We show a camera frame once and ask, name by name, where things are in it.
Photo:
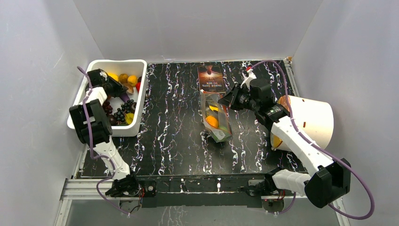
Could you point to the beige onion half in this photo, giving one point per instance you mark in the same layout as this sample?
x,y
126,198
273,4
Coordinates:
x,y
130,89

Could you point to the orange fruit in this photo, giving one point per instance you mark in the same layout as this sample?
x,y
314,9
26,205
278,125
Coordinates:
x,y
212,121

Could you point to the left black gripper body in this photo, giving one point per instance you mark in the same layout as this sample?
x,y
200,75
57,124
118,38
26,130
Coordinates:
x,y
114,87

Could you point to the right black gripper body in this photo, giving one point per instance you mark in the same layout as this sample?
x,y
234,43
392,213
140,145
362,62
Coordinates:
x,y
234,97

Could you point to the red fruit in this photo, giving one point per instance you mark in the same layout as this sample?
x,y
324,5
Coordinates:
x,y
138,86

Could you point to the aluminium frame rail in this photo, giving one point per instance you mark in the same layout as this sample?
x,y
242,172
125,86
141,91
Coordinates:
x,y
84,203

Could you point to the yellow bell pepper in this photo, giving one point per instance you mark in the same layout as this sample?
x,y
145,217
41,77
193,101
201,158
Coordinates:
x,y
114,76

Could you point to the clear zip top bag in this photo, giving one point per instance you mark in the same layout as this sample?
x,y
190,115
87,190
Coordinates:
x,y
211,98

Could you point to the black grape bunch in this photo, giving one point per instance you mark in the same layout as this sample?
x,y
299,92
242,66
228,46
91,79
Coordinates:
x,y
125,108

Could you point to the book with dark cover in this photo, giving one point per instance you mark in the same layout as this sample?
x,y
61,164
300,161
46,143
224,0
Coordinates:
x,y
211,79

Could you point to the yellow lemon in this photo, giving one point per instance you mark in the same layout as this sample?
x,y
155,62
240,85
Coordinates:
x,y
129,118

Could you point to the purple eggplant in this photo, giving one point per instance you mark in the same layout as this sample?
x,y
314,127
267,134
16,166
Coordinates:
x,y
125,98

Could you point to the brown yellow round fruit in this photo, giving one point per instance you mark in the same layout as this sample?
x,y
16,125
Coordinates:
x,y
123,78

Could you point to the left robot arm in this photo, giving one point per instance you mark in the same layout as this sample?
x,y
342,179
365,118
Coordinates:
x,y
92,120

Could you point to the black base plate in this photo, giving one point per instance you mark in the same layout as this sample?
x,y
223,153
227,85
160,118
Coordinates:
x,y
205,190

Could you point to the white plastic bin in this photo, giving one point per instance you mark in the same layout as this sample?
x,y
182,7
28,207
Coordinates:
x,y
138,68

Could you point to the white cylinder orange lid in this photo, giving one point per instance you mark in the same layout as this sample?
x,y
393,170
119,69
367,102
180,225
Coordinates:
x,y
314,117

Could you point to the dark plum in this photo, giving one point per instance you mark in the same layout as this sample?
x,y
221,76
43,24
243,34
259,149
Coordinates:
x,y
113,121

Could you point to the dark red grape bunch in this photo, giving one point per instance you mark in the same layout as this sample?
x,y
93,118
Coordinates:
x,y
108,109

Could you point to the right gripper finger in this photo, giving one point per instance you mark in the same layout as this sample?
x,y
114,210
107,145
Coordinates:
x,y
239,89
229,101

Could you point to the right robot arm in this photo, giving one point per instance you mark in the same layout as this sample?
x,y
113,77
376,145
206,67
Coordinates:
x,y
325,180

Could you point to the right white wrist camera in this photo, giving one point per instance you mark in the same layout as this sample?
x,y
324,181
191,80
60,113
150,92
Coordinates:
x,y
250,76

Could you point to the green round fruit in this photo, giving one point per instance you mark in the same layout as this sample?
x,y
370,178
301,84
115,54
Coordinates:
x,y
223,132

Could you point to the yellow pear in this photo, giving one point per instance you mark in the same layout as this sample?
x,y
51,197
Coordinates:
x,y
213,108

